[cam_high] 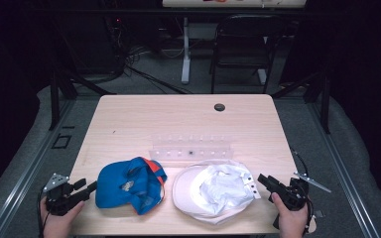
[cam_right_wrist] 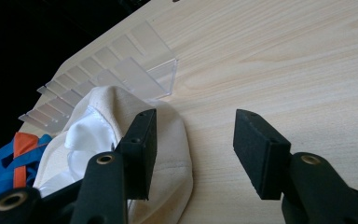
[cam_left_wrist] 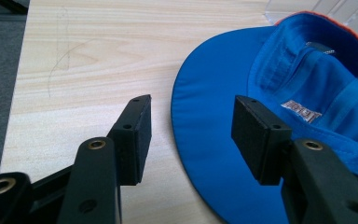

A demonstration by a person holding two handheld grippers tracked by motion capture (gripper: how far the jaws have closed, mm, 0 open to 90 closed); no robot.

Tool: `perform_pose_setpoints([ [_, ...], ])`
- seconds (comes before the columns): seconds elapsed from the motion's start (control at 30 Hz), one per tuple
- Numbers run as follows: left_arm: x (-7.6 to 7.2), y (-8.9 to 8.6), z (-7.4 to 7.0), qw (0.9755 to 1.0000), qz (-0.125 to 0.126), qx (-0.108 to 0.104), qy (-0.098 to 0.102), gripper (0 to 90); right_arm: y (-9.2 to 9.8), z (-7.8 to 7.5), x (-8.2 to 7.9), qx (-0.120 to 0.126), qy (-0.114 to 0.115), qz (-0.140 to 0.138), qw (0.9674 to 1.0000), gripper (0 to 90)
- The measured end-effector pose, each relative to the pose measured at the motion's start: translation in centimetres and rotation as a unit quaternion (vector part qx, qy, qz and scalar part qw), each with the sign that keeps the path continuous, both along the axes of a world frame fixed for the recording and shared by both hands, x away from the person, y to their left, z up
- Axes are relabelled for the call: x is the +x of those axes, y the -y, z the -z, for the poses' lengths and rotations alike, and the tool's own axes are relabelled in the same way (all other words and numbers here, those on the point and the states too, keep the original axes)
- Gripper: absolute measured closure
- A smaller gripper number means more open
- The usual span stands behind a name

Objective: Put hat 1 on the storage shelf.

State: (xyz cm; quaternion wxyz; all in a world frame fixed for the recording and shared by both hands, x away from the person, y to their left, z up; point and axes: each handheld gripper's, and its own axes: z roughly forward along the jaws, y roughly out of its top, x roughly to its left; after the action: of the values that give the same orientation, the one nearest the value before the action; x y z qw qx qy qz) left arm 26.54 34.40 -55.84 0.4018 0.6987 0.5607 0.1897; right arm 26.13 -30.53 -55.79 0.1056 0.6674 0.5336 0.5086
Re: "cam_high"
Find aluminium floor rail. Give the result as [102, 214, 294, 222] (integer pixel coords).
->
[0, 98, 77, 238]
[307, 98, 381, 238]

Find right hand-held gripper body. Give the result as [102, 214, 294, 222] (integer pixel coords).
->
[268, 171, 331, 212]

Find white desk top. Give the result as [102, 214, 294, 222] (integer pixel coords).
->
[162, 0, 307, 9]

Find person's right hand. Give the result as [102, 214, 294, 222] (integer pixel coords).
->
[271, 192, 310, 238]

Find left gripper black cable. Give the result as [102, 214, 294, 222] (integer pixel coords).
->
[37, 188, 49, 238]

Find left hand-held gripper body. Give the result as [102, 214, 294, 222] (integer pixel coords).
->
[43, 173, 91, 216]

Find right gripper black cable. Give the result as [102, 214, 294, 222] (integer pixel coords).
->
[290, 148, 316, 234]

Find white cap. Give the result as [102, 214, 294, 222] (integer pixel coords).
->
[172, 159, 262, 226]

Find person's left hand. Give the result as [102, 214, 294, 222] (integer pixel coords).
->
[39, 197, 85, 238]

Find white desk leg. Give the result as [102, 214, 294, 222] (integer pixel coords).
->
[181, 16, 192, 85]

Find black metal stand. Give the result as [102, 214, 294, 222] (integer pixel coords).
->
[48, 65, 117, 132]
[271, 70, 331, 135]

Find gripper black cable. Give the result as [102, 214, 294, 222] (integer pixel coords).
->
[37, 188, 49, 238]
[290, 148, 316, 234]

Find black folding chair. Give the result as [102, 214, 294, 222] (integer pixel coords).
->
[209, 14, 286, 95]

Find clear acrylic rack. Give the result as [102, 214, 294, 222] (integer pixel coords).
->
[148, 133, 234, 164]

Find blue and orange cap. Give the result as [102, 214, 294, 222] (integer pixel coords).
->
[94, 156, 169, 216]

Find black floor cables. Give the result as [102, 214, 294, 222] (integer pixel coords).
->
[123, 46, 192, 96]

